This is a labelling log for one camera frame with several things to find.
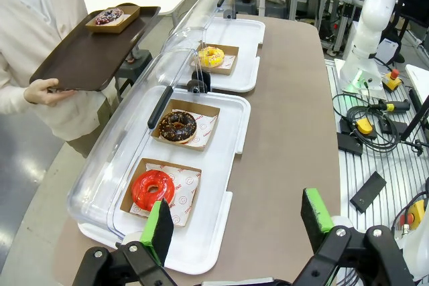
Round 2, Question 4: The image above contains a red yellow emergency stop button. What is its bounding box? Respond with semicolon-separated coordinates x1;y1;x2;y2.
398;198;428;230
381;68;403;93

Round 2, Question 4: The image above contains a red glazed donut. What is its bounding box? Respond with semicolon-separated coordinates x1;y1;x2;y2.
131;169;176;213

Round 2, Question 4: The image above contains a white display case base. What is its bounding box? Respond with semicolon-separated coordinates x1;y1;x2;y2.
174;17;266;93
77;85;251;275

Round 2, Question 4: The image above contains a yellow sprinkled donut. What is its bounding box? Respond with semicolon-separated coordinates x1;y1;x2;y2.
197;46;225;68

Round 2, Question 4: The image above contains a flat black rectangular box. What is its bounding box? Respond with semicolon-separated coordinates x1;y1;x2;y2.
349;171;387;213

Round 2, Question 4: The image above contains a clear dome lid black handle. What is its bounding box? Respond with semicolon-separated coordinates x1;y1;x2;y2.
66;48;212;250
160;0;236;78

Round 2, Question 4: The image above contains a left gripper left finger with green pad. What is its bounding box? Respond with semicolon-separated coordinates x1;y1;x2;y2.
72;198;178;286

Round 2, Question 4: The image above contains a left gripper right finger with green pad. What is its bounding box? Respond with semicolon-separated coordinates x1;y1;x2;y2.
291;188;416;286

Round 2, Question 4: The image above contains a black cable bundle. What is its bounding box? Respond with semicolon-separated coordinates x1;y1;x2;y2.
331;93;402;153

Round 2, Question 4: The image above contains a dark brown serving tray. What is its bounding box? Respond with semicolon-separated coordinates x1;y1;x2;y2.
29;5;162;92

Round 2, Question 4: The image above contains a person's torso cream cardigan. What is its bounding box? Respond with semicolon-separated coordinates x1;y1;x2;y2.
0;0;175;159

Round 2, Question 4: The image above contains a person's right forearm cream sleeve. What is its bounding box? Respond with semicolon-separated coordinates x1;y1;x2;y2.
0;56;33;115

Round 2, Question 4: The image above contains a black handheld enabling switch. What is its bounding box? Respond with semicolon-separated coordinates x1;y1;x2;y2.
370;100;412;113

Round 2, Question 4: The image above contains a person's right hand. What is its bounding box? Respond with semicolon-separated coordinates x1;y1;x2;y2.
23;78;78;108

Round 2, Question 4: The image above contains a white printed paper liner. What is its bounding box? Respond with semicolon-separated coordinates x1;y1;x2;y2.
100;13;132;27
129;162;201;226
192;54;236;71
170;109;219;148

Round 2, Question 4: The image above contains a brown cardboard donut tray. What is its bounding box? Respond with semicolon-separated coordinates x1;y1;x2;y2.
190;43;240;76
84;5;141;34
119;157;202;227
150;98;221;152

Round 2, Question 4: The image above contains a chocolate sprinkled donut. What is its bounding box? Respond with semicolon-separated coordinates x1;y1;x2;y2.
158;111;198;143

